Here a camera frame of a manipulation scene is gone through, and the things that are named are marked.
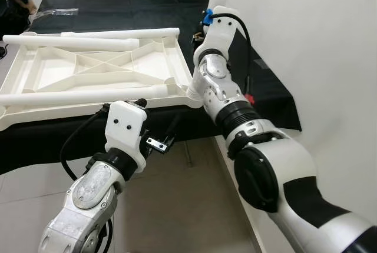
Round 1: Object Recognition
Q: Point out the white plastic children table top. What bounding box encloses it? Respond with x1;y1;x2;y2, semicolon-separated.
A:
0;32;204;132

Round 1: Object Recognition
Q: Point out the black tablecloth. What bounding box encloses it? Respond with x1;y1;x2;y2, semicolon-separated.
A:
0;0;303;175

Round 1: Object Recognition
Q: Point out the clear plastic bag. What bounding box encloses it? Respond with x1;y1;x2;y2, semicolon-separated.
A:
32;8;79;20

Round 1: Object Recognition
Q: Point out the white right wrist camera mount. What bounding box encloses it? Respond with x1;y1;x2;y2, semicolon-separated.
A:
193;5;243;69

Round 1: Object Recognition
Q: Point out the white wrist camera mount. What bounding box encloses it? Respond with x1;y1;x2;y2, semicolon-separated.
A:
193;5;243;69
104;101;148;169

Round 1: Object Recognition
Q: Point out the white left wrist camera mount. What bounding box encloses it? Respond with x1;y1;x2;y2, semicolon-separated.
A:
104;101;148;169

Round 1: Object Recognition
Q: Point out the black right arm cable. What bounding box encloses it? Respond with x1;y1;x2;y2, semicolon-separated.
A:
217;12;256;106

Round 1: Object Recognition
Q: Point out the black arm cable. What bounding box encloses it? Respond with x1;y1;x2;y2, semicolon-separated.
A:
217;12;256;106
58;105;113;182

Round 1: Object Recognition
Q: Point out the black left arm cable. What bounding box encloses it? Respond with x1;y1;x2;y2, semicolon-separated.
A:
58;105;113;182

